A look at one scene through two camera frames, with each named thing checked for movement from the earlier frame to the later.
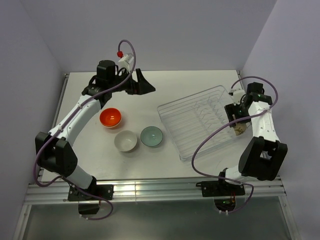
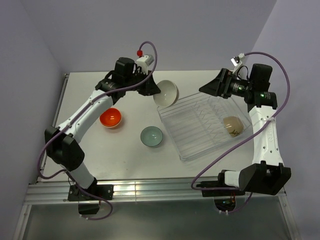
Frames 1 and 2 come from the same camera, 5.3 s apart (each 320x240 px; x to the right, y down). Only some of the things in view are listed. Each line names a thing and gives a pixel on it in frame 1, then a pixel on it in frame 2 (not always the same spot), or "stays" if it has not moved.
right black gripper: x=231 y=109 -> x=220 y=85
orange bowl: x=110 y=117 stays
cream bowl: x=125 y=140 -> x=169 y=94
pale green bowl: x=151 y=136 stays
